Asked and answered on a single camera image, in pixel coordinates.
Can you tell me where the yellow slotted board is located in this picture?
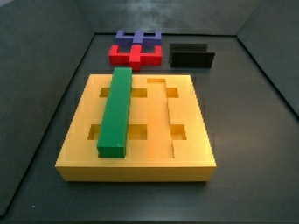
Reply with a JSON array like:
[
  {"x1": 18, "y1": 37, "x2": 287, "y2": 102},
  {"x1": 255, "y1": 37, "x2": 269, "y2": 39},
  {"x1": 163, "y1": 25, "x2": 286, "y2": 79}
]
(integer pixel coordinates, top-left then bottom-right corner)
[{"x1": 55, "y1": 74, "x2": 217, "y2": 182}]

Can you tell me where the green long block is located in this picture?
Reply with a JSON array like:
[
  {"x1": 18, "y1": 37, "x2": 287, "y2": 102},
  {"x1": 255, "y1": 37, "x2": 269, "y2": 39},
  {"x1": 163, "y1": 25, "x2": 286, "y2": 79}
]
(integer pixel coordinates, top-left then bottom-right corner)
[{"x1": 98, "y1": 67, "x2": 133, "y2": 158}]

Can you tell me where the red comb-shaped block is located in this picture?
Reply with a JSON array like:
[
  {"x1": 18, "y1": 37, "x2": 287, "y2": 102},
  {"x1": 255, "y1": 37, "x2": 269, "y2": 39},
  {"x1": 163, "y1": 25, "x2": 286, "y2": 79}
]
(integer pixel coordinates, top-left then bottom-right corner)
[{"x1": 109, "y1": 45, "x2": 163, "y2": 71}]

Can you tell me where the purple comb-shaped block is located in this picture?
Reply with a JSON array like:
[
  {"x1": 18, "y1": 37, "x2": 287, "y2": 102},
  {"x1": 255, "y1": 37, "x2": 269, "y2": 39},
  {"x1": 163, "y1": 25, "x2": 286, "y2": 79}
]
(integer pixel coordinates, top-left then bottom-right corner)
[{"x1": 117, "y1": 30, "x2": 163, "y2": 46}]

